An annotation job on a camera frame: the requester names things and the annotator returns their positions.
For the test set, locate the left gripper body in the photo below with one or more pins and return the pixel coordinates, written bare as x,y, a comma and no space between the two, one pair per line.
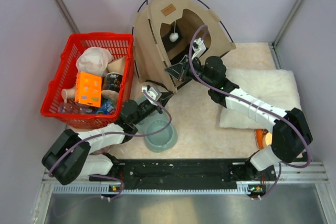
154,108

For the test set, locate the red plastic basket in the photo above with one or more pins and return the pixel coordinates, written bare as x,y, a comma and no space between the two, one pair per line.
120,46

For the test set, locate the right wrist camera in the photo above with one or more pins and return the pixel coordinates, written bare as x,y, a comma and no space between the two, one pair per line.
198,48

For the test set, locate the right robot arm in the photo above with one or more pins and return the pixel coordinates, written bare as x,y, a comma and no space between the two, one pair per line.
289,128

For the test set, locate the beige fabric pet tent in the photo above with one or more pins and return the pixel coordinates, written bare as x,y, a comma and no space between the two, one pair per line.
189,16

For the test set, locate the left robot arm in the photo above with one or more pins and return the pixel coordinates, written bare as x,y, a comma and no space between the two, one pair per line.
77,155

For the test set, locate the white fluffy cushion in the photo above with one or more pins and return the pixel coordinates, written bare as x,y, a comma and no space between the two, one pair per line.
276,87

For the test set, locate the black tent pole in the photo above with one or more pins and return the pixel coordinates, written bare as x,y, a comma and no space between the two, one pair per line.
145,2
150,26

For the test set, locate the white pompom toy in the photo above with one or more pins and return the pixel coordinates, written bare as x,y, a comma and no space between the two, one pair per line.
174,35

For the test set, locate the brown paper cone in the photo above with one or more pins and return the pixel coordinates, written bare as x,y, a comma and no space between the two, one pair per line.
117,66

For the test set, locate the grey-green double pet bowl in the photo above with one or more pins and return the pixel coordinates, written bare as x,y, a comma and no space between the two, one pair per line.
161,135

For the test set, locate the beige paper cup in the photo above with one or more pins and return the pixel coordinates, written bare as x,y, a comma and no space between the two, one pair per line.
67,94

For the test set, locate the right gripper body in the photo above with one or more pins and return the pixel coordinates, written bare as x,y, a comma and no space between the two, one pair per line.
189,73

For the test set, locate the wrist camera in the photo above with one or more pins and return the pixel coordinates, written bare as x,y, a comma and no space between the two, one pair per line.
198,48
151,93

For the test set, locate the blue snack packet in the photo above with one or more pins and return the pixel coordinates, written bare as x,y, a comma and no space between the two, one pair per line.
108,107

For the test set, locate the black instant noodle cup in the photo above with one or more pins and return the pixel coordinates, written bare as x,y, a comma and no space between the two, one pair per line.
112,82

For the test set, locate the orange cardboard box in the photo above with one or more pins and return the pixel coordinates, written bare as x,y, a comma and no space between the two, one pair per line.
88,89

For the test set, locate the steel bowl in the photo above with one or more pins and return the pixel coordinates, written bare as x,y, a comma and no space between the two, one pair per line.
101,151

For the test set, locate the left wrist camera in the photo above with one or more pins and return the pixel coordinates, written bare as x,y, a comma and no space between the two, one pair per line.
151,93

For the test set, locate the pink white plastic bag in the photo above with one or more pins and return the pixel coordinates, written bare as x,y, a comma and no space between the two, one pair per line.
94,60

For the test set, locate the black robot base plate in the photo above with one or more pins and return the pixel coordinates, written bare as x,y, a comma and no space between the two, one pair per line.
175,174

